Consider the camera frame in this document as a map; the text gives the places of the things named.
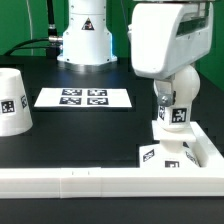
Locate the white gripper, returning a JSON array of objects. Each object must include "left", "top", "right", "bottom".
[{"left": 130, "top": 1, "right": 213, "bottom": 107}]

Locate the white L-shaped fence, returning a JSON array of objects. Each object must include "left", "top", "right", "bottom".
[{"left": 0, "top": 122, "right": 224, "bottom": 199}]

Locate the black cable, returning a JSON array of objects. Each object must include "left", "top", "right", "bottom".
[{"left": 3, "top": 0, "right": 64, "bottom": 56}]

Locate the white lamp base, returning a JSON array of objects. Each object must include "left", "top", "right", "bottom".
[{"left": 139, "top": 120, "right": 199, "bottom": 169}]

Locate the white lamp bulb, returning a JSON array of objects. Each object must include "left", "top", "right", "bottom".
[{"left": 157, "top": 65, "right": 200, "bottom": 131}]

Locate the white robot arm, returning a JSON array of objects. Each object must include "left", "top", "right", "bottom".
[{"left": 58, "top": 0, "right": 213, "bottom": 107}]

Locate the white lamp shade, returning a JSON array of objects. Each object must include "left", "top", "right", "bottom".
[{"left": 0, "top": 68, "right": 33, "bottom": 137}]

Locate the white marker sheet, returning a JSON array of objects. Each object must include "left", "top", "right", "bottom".
[{"left": 34, "top": 88, "right": 132, "bottom": 108}]

